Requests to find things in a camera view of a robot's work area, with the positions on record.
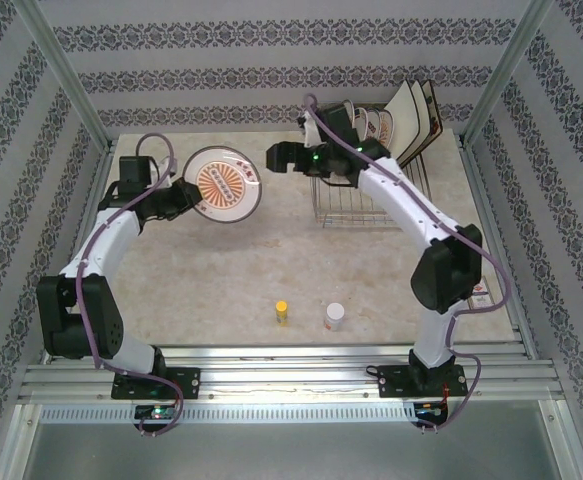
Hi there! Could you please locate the square white plate dark rim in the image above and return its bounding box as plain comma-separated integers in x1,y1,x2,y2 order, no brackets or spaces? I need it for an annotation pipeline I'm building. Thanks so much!
410,79,435,151
384,79,425,157
420,78,445,141

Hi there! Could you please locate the aluminium frame post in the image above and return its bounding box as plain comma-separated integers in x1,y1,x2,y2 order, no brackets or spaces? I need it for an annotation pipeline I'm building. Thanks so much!
458,0,557,146
10,0,117,154

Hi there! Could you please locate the aluminium side rail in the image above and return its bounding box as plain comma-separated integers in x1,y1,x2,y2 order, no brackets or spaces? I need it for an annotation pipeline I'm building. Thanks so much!
43,142,117,364
458,139,540,361

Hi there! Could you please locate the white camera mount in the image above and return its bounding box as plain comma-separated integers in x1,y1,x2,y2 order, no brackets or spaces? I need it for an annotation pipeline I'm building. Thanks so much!
149,158,178,189
296,110,322,149

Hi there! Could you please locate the small white jar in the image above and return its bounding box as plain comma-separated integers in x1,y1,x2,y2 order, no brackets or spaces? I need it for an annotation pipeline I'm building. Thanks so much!
324,302,346,332

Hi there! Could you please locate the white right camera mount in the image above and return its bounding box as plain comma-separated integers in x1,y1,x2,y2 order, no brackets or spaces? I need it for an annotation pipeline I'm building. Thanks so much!
296,110,322,149

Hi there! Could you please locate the chrome wire dish rack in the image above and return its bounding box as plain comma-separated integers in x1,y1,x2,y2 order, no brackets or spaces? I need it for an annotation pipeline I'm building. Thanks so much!
309,102,435,230

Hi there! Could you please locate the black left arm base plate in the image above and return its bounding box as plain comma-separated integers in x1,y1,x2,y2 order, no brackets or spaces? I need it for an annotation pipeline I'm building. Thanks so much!
111,367,201,401

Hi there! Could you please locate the grey metal shelf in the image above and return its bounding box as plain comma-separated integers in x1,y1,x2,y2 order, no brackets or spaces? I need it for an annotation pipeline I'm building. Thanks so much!
0,399,583,480

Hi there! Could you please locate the small circuit board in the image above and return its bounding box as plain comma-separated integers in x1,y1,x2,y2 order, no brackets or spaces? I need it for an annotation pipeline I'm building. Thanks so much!
135,405,177,421

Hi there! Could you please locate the white slotted cable duct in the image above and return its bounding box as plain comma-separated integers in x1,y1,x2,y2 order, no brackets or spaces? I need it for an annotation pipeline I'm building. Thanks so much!
40,403,417,424

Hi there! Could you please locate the aluminium mounting rail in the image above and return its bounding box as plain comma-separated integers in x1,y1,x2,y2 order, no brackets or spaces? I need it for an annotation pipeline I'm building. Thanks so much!
18,344,557,401

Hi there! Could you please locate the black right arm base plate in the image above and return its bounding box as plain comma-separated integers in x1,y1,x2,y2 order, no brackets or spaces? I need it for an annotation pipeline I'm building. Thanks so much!
378,364,467,400

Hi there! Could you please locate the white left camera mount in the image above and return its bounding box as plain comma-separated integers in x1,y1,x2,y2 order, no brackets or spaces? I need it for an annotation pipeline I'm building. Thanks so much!
149,158,178,189

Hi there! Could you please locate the playing card box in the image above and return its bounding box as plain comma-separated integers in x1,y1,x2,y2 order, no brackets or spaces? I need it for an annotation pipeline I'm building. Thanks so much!
467,276,496,310

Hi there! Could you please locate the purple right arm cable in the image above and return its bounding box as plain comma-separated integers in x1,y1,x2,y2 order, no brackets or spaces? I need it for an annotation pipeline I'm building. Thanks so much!
303,93,512,436

